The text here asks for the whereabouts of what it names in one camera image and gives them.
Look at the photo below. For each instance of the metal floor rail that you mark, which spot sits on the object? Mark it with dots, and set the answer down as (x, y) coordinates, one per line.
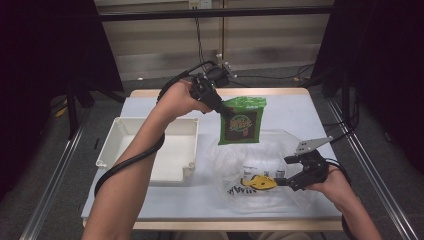
(376, 173)
(56, 173)

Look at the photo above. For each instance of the person's right hand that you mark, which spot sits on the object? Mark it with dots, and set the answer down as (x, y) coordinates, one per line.
(333, 186)

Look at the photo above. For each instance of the white wall socket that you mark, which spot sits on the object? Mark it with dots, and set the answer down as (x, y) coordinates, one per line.
(200, 4)

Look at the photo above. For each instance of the wooden table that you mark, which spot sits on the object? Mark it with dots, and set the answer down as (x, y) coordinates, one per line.
(266, 91)

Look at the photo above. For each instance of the clear plastic bag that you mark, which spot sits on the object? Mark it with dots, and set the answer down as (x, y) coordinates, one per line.
(253, 160)

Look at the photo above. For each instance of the black horizontal bar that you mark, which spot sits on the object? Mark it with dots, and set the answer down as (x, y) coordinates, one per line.
(266, 11)

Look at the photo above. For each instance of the white plastic tray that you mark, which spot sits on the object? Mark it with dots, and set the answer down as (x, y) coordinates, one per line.
(180, 150)

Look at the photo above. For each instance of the person's left hand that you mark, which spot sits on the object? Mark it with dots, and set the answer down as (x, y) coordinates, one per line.
(178, 100)

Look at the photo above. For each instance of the black metal stand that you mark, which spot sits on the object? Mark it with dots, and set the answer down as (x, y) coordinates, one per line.
(75, 110)

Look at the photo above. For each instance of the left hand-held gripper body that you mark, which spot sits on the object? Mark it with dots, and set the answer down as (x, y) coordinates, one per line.
(206, 86)

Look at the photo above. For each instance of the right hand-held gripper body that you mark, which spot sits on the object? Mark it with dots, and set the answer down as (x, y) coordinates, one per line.
(313, 170)

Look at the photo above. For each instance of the green snack packet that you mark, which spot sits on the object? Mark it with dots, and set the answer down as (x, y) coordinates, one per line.
(243, 125)

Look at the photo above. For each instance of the pale grey table mat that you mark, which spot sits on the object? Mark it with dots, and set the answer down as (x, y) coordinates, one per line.
(286, 110)

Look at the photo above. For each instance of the black curtain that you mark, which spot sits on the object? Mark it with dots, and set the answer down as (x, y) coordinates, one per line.
(40, 66)
(383, 66)

